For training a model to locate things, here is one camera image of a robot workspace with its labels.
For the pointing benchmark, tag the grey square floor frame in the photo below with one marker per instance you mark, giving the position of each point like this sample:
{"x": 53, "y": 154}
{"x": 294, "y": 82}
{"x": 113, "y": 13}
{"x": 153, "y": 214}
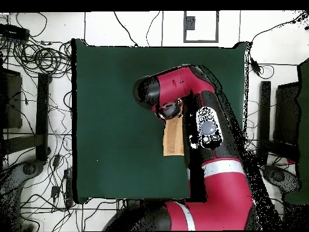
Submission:
{"x": 200, "y": 41}

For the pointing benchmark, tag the green covered side table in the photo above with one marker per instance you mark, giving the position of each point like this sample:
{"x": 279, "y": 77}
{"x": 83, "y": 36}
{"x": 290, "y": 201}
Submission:
{"x": 304, "y": 120}

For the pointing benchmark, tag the small grey box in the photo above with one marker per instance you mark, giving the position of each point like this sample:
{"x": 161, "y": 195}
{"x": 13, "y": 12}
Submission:
{"x": 190, "y": 24}

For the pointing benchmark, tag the black power adapter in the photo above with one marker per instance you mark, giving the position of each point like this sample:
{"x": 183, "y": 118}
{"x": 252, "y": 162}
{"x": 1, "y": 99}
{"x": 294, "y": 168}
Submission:
{"x": 255, "y": 66}
{"x": 56, "y": 160}
{"x": 55, "y": 191}

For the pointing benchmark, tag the dark green table cloth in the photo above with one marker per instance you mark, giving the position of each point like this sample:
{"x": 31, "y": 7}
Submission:
{"x": 108, "y": 72}

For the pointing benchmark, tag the black equipment case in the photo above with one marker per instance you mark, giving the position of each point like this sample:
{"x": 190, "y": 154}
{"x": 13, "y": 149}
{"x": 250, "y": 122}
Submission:
{"x": 287, "y": 111}
{"x": 13, "y": 101}

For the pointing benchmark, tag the grey wheeled stand base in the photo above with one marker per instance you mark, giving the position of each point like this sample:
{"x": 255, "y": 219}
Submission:
{"x": 29, "y": 169}
{"x": 277, "y": 176}

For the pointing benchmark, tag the black power strip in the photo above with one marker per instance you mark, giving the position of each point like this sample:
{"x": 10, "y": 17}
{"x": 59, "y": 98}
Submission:
{"x": 14, "y": 32}

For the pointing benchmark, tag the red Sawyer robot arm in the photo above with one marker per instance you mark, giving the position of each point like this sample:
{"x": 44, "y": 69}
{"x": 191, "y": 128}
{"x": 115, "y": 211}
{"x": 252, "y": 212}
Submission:
{"x": 224, "y": 193}

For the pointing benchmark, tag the tan terry towel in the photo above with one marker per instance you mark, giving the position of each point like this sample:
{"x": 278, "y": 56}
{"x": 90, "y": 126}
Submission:
{"x": 172, "y": 140}

